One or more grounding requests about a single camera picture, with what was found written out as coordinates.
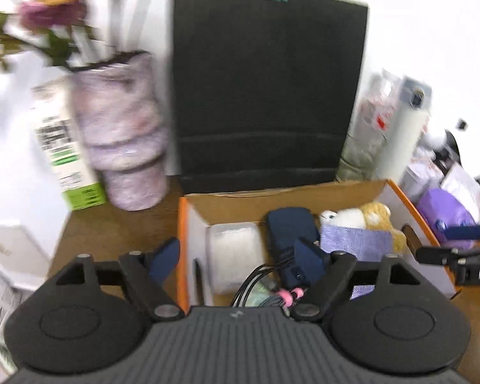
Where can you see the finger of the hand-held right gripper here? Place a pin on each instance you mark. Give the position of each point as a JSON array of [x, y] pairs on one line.
[[436, 255], [464, 232]]

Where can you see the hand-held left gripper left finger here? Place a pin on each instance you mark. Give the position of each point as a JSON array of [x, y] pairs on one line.
[[166, 258]]

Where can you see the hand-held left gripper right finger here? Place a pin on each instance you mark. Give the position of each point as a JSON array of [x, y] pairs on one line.
[[310, 258]]

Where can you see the navy blue case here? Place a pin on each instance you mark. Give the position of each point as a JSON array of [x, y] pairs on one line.
[[290, 228]]

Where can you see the purple cloth pouch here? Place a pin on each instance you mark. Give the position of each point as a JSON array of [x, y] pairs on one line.
[[352, 240]]

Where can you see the orange cardboard box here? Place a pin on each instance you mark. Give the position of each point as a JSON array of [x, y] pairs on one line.
[[240, 208]]

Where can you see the wooden desktop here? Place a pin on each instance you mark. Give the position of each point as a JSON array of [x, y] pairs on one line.
[[116, 232]]

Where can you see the purple round object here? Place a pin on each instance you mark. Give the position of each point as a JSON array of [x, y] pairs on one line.
[[444, 212]]

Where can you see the white roll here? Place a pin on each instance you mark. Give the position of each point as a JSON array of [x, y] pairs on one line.
[[232, 256]]

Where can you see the white and yellow plush toy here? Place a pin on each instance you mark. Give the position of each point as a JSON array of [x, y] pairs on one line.
[[364, 216]]

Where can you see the white thermos bottle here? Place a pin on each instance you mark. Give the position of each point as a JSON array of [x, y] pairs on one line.
[[404, 136]]

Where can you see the purple mottled vase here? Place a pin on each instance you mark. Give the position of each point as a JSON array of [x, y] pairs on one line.
[[124, 128]]

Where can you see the white and green milk carton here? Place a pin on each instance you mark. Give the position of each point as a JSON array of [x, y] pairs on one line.
[[64, 148]]

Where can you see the clear plastic wrapped package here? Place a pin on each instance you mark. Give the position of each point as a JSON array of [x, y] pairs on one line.
[[374, 104]]

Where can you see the white power strip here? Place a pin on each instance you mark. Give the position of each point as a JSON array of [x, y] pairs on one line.
[[8, 248]]

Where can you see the black backdrop board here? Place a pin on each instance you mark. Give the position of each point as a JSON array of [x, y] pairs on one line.
[[264, 88]]

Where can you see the dried pink flowers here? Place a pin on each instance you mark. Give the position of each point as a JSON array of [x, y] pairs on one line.
[[36, 16]]

